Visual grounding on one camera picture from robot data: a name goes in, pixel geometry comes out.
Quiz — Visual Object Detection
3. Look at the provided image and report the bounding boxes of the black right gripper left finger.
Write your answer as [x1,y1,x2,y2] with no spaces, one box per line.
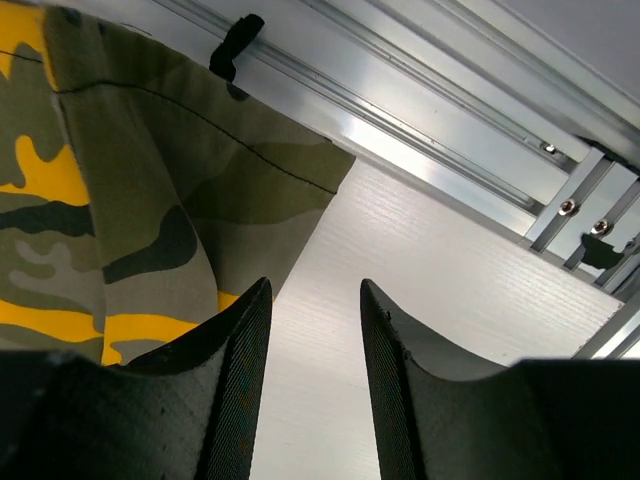
[1,278,272,479]

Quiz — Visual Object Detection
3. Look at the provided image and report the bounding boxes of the aluminium corner frame profile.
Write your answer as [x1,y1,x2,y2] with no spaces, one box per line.
[159,1,639,358]

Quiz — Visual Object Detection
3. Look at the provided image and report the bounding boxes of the camouflage yellow green trousers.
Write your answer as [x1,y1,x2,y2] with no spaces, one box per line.
[1,1,354,365]

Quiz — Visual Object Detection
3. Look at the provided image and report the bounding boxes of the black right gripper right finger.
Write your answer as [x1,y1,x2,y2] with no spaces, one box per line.
[360,279,639,479]

